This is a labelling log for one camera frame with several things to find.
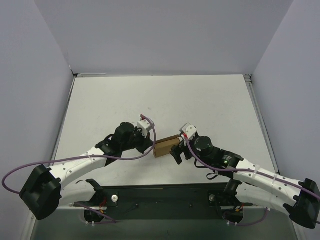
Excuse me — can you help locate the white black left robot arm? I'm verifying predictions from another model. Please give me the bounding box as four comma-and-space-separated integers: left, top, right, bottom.
19, 117, 155, 220

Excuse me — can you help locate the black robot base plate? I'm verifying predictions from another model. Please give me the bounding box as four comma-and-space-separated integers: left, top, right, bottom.
84, 183, 243, 221

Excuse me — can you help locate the aluminium table edge rail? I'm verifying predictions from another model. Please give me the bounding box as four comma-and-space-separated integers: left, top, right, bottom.
243, 74, 280, 174

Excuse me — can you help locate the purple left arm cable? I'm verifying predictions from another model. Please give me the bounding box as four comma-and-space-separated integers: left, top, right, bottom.
1, 114, 158, 195

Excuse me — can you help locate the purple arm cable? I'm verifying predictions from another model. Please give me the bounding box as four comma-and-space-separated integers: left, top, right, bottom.
183, 134, 320, 225
1, 114, 158, 195

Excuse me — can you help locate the brown paper box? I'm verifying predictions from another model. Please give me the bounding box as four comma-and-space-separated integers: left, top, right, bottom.
153, 135, 180, 158

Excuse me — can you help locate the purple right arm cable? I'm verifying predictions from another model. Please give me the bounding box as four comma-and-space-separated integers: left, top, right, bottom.
183, 134, 320, 225

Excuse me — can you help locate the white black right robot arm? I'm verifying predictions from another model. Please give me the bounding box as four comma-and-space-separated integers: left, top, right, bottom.
170, 136, 320, 229

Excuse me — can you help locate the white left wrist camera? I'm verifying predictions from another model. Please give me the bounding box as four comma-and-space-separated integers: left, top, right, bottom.
137, 119, 155, 138

